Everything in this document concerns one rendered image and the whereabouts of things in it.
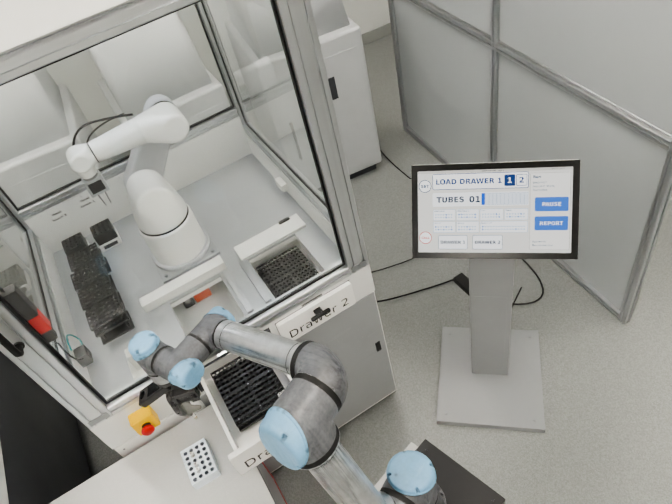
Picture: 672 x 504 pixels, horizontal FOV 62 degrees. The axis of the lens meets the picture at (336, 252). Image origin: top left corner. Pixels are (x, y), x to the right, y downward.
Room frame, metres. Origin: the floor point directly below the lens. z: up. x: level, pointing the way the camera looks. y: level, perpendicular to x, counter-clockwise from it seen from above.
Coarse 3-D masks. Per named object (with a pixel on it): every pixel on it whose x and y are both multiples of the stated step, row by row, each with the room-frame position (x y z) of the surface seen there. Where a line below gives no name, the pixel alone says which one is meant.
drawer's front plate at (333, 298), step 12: (336, 288) 1.23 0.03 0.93; (348, 288) 1.23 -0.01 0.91; (324, 300) 1.20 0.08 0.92; (336, 300) 1.22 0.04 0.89; (348, 300) 1.23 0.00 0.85; (300, 312) 1.18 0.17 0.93; (312, 312) 1.19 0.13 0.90; (336, 312) 1.21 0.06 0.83; (276, 324) 1.16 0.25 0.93; (288, 324) 1.15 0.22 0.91; (300, 324) 1.17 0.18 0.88; (312, 324) 1.18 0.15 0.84; (288, 336) 1.15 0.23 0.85; (300, 336) 1.16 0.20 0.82
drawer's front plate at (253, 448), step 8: (256, 440) 0.77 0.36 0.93; (240, 448) 0.76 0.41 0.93; (248, 448) 0.76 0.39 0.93; (256, 448) 0.76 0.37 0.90; (264, 448) 0.77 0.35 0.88; (232, 456) 0.75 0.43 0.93; (240, 456) 0.75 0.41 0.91; (248, 456) 0.75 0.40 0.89; (256, 456) 0.76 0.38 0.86; (264, 456) 0.76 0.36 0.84; (232, 464) 0.74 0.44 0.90; (240, 464) 0.74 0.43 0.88; (248, 464) 0.75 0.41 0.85; (256, 464) 0.75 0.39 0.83; (240, 472) 0.74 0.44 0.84
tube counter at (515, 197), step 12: (468, 192) 1.30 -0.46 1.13; (480, 192) 1.29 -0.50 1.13; (492, 192) 1.28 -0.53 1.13; (504, 192) 1.26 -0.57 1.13; (516, 192) 1.25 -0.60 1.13; (528, 192) 1.23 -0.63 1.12; (468, 204) 1.28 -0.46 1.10; (480, 204) 1.27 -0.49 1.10; (492, 204) 1.25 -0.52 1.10; (504, 204) 1.24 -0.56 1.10; (516, 204) 1.22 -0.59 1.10; (528, 204) 1.21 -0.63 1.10
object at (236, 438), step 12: (228, 360) 1.11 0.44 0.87; (204, 372) 1.08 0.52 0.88; (216, 372) 1.09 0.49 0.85; (276, 372) 1.04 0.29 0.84; (204, 384) 1.03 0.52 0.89; (216, 396) 1.01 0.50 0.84; (216, 408) 0.93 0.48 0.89; (228, 420) 0.91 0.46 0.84; (228, 432) 0.84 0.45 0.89; (240, 432) 0.86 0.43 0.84; (252, 432) 0.85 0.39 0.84; (240, 444) 0.82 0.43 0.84
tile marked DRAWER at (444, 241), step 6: (438, 240) 1.25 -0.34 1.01; (444, 240) 1.24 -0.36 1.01; (450, 240) 1.23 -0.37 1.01; (456, 240) 1.23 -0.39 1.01; (462, 240) 1.22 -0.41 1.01; (438, 246) 1.24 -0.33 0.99; (444, 246) 1.23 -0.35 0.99; (450, 246) 1.22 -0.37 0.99; (456, 246) 1.21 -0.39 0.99; (462, 246) 1.21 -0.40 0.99
